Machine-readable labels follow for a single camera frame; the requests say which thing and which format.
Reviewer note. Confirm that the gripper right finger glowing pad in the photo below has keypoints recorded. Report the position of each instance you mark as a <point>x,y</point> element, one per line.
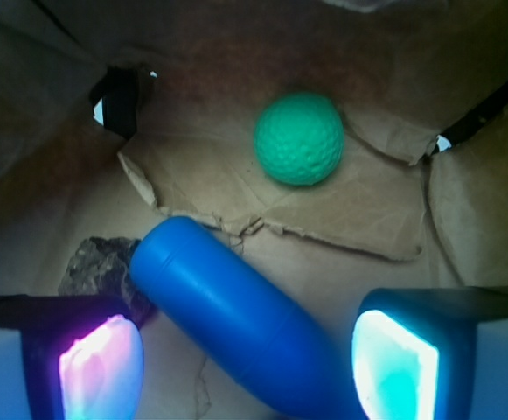
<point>432,353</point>

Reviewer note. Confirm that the dark brown rock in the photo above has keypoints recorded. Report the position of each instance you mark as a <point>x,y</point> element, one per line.
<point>100,266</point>

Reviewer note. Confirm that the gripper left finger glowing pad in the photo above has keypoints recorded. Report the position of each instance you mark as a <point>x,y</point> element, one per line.
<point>68,358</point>

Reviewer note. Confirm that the brown paper bag enclosure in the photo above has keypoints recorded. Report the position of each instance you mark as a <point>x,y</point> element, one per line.
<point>115,115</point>

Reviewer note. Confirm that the blue plastic bottle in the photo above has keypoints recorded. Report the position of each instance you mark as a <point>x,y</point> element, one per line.
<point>257,334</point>

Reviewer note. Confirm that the green dimpled ball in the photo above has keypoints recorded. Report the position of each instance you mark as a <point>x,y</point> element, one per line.
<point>299,139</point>

